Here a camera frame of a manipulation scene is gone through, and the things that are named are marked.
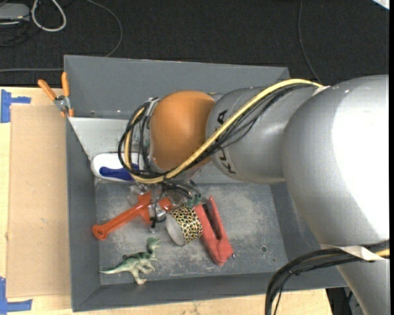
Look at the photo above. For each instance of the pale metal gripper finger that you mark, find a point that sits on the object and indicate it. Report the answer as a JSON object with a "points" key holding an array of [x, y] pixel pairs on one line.
{"points": [[134, 197], [160, 216]]}

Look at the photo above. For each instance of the leopard print tape roll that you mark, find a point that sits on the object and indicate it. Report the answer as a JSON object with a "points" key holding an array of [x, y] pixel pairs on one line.
{"points": [[188, 223]]}

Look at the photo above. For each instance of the white and blue computer mouse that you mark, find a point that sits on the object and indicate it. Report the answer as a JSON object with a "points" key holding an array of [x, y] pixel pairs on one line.
{"points": [[110, 172]]}

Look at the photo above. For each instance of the green toy dinosaur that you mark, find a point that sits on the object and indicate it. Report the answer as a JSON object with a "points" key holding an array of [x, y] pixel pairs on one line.
{"points": [[136, 262]]}

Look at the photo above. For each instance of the grey metal bin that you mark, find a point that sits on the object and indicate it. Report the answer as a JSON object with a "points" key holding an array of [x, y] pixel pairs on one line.
{"points": [[243, 215]]}

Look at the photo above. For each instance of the brown cardboard board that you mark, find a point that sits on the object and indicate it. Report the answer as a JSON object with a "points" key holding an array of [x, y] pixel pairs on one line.
{"points": [[36, 192]]}

